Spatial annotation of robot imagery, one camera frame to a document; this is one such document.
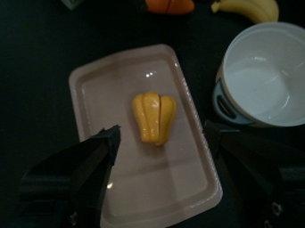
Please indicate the yellow toy banana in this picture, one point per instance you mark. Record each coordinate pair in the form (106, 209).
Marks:
(255, 10)

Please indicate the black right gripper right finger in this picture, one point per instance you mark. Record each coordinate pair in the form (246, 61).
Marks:
(259, 178)

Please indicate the yellow toy bell pepper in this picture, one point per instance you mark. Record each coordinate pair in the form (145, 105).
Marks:
(155, 117)

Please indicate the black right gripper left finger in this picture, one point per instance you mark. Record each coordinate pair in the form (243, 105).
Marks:
(72, 178)

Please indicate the pink rectangular plastic tray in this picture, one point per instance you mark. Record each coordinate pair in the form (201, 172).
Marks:
(159, 184)

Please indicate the orange toy carrot green top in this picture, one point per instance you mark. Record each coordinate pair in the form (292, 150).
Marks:
(171, 6)

